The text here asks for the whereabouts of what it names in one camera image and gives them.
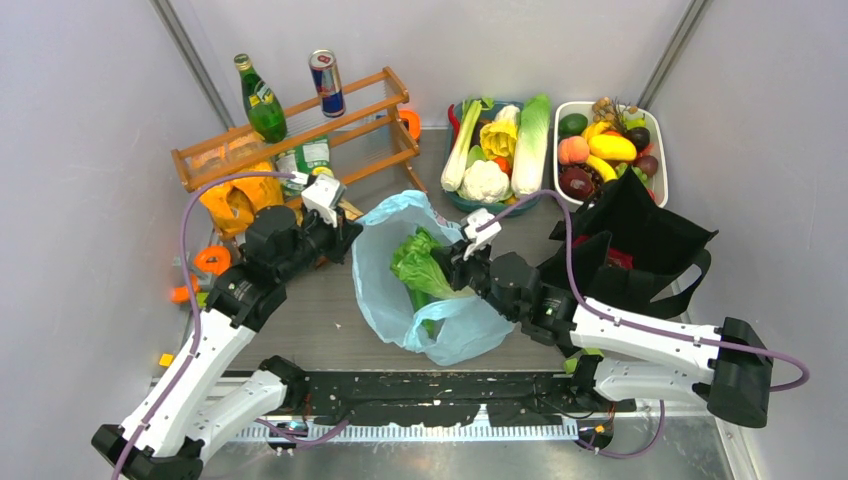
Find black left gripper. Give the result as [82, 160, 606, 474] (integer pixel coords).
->
[278, 205, 364, 282]

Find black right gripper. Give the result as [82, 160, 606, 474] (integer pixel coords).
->
[432, 236, 519, 322]

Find light blue plastic bag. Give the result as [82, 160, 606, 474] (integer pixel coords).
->
[352, 190, 514, 366]

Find green lettuce leaf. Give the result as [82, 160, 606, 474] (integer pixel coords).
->
[390, 227, 473, 300]

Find black tote bag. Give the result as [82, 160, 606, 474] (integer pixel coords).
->
[538, 172, 717, 319]

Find red chili pepper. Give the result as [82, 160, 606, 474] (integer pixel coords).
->
[447, 104, 460, 139]

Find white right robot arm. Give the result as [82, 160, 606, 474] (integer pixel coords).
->
[433, 241, 773, 428]

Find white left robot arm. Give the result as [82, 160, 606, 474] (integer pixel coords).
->
[91, 206, 363, 479]

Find orange toy arch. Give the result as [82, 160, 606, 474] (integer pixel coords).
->
[193, 245, 232, 275]

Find orange snack bag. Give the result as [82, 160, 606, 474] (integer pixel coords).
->
[199, 176, 284, 238]

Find green white snack bag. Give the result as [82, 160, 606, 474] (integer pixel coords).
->
[273, 135, 334, 176]

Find white cauliflower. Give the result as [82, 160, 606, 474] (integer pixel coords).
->
[458, 160, 511, 204]

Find napa cabbage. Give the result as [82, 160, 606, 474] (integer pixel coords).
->
[511, 93, 551, 198]

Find teal vegetable basket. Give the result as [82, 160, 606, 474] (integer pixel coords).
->
[444, 100, 541, 217]

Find green glass bottle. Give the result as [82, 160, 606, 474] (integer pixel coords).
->
[233, 53, 288, 144]

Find wooden shelf rack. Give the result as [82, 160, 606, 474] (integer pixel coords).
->
[171, 66, 427, 192]

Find yellow lettuce head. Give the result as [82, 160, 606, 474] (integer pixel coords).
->
[479, 104, 521, 160]

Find peach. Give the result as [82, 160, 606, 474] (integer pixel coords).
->
[557, 135, 591, 165]

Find yellow banana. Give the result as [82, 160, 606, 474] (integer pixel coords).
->
[586, 155, 618, 183]

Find green grapes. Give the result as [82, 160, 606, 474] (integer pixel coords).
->
[615, 162, 651, 188]

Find yellow toy block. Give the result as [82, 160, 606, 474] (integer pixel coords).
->
[158, 353, 175, 368]

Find white fruit basket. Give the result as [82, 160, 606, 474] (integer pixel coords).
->
[552, 97, 668, 210]

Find yellow mango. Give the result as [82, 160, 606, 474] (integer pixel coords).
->
[588, 134, 638, 162]

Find green avocado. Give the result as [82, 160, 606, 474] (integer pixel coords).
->
[557, 113, 589, 139]

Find blue red drink can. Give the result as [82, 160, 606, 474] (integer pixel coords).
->
[308, 49, 346, 118]

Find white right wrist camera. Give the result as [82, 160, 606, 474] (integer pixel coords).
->
[461, 208, 502, 260]

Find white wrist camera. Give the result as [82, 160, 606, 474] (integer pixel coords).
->
[301, 173, 346, 228]
[461, 208, 502, 260]

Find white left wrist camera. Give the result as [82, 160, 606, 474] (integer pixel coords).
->
[301, 173, 346, 228]

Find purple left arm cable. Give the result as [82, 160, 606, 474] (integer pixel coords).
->
[109, 170, 311, 480]

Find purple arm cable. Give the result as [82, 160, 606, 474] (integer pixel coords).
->
[109, 170, 311, 480]
[473, 189, 811, 461]

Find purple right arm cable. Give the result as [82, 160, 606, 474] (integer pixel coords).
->
[473, 189, 811, 461]

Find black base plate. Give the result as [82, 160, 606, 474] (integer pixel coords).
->
[274, 371, 636, 427]

